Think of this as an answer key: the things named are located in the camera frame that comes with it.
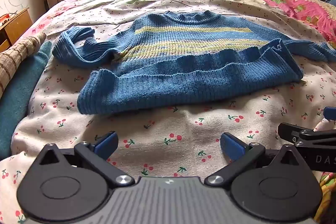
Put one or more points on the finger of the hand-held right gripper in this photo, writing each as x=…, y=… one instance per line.
x=330, y=113
x=307, y=137

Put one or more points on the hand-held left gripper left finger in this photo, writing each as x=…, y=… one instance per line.
x=107, y=144

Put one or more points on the yellow patterned cloth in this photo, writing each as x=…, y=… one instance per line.
x=328, y=187

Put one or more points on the cherry print bedsheet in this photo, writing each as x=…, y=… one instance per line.
x=183, y=129

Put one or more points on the beige plaid cloth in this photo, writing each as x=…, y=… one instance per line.
x=18, y=56

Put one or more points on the pink floral quilt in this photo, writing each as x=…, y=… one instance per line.
x=302, y=6

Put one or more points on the wooden nightstand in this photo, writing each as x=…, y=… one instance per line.
x=18, y=27

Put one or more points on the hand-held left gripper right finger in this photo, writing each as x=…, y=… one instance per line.
x=231, y=146

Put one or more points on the teal fleece cloth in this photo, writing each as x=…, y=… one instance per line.
x=15, y=103

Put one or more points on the blue striped knit sweater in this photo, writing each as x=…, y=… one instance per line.
x=170, y=77

